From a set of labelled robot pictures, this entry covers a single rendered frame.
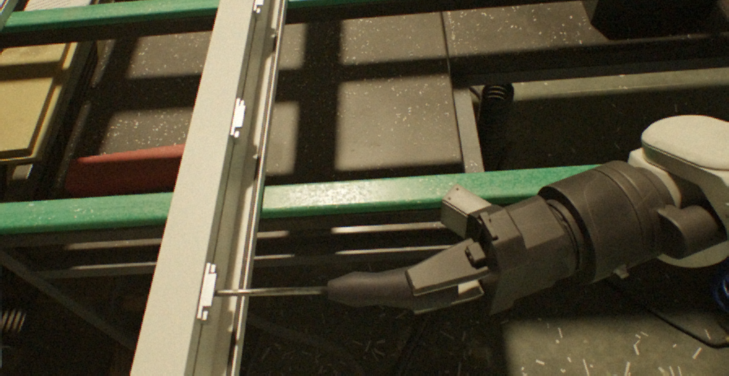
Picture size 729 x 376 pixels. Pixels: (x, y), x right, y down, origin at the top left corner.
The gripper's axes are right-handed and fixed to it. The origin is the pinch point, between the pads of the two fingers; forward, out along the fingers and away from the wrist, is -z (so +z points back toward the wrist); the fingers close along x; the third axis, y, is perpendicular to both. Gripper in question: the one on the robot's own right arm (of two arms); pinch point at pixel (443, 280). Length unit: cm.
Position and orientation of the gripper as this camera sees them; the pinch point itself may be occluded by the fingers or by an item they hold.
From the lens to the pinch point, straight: 45.4
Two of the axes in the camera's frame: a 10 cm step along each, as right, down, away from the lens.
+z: 9.4, -3.2, 1.3
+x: -0.9, -5.7, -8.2
